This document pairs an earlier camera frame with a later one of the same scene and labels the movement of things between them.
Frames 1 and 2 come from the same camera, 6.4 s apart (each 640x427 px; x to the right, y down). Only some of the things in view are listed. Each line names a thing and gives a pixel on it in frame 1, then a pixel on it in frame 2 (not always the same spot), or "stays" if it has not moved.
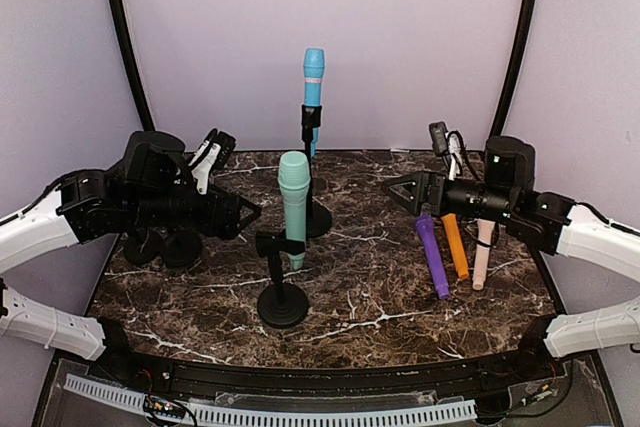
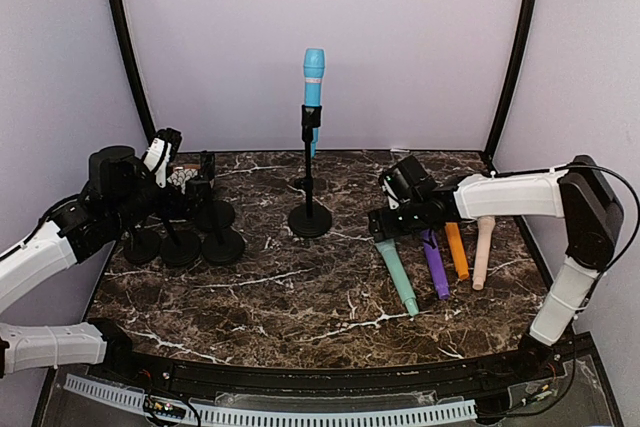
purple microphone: (426, 227) stays
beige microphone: (485, 229) stays
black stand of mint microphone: (280, 306) to (221, 246)
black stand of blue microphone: (320, 220) stays
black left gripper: (227, 227) to (189, 199)
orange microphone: (456, 242) stays
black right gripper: (423, 181) to (383, 228)
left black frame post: (125, 35) stays
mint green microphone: (294, 178) to (397, 268)
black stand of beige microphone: (181, 249) stays
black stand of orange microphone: (143, 245) stays
